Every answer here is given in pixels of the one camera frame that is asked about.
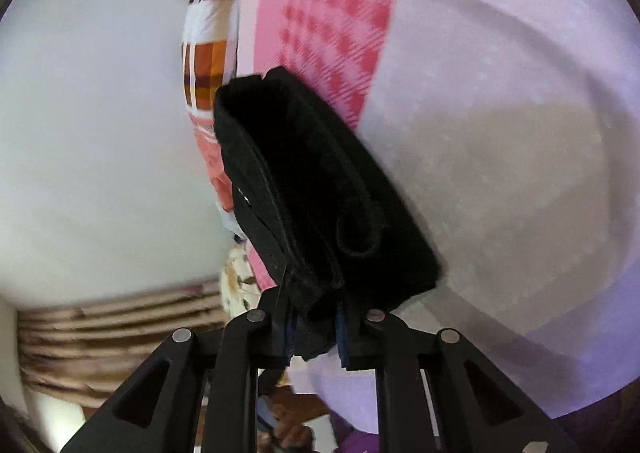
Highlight black pants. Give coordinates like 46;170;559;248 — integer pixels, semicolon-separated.
214;67;442;360

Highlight person's right hand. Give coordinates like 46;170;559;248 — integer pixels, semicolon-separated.
256;386;329;452

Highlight white floral pillow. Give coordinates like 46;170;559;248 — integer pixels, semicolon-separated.
220;243;262;319

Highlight pink checked bed sheet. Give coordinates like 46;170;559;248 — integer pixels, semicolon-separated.
234;0;640;436

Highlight orange plaid folded quilt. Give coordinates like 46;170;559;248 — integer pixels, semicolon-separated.
181;0;244;237

